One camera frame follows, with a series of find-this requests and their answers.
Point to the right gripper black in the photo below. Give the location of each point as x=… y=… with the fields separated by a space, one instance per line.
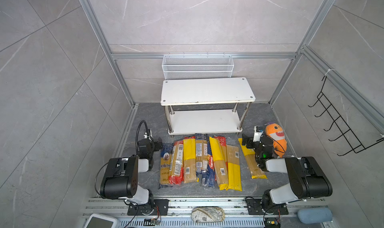
x=249 y=142

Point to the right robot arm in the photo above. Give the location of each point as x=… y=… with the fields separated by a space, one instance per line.
x=306 y=179

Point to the orange shark plush toy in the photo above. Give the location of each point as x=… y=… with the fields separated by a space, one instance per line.
x=276 y=133

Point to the red spaghetti bag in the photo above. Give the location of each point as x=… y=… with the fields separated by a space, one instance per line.
x=223 y=145
x=176 y=168

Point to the blue grey foam roll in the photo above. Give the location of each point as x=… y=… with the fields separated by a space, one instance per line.
x=315 y=215

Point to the white two-tier shelf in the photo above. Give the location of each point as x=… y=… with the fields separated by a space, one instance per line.
x=215 y=91

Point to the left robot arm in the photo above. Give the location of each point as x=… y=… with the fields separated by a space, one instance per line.
x=118 y=179

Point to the yellow-top spaghetti bag barcode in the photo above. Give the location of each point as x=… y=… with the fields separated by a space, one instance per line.
x=219 y=164

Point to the patterned cloth pouch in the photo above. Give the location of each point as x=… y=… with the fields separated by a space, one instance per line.
x=208 y=215

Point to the clear blue-end spaghetti bag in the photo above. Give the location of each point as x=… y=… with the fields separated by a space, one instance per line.
x=201 y=153

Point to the black wire hook rack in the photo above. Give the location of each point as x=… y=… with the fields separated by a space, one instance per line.
x=355 y=145

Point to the blue tan spaghetti bag leftmost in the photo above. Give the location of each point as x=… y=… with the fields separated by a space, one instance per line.
x=165 y=165

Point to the red spaghetti bag left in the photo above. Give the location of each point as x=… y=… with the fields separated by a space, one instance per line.
x=176 y=168

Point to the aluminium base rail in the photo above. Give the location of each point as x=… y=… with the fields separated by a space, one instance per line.
x=185 y=212

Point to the red spaghetti bag right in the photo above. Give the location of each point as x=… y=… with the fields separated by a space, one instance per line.
x=223 y=145

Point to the yellow-end spaghetti bag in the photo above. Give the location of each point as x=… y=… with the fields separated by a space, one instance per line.
x=255 y=171

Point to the half yellow spaghetti bag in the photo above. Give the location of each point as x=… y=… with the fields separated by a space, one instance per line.
x=234 y=170

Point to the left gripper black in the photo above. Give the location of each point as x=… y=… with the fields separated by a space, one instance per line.
x=157 y=144

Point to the blue Barilla spaghetti bag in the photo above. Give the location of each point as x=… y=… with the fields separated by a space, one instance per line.
x=209 y=177

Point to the white wire mesh basket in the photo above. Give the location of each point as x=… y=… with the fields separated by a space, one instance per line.
x=179 y=67

